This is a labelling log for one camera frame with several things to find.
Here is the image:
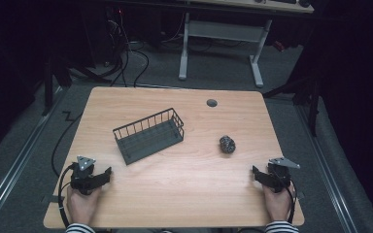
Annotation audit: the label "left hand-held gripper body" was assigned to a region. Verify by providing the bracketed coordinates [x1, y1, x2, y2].
[69, 155, 102, 196]

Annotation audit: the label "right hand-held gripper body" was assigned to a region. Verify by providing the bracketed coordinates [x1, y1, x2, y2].
[266, 156, 301, 194]

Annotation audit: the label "dark speckled ball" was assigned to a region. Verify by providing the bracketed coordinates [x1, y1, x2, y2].
[219, 135, 237, 154]

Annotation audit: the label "dark wire basket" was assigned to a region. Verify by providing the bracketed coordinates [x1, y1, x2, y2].
[112, 107, 186, 166]

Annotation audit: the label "person's right hand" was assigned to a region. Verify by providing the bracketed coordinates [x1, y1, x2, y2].
[261, 183, 295, 223]

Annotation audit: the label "person's left hand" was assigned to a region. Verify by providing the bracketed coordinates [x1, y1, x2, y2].
[66, 185, 103, 226]

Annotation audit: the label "black stand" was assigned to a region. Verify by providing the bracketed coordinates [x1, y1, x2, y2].
[262, 72, 322, 138]
[41, 56, 74, 117]

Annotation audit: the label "white-legged desk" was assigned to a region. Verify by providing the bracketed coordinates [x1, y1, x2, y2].
[178, 0, 315, 88]

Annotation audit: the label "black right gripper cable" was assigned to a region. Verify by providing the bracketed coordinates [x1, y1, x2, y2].
[271, 165, 297, 225]

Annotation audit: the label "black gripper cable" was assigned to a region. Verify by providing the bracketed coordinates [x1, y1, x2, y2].
[57, 163, 78, 229]
[271, 165, 297, 225]

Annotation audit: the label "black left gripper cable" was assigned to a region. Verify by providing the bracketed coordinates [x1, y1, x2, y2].
[57, 163, 78, 229]

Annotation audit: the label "metal floor rail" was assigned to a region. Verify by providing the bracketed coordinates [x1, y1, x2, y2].
[0, 85, 66, 232]
[295, 103, 359, 233]

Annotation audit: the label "black floor cables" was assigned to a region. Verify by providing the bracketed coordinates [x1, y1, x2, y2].
[51, 9, 151, 178]

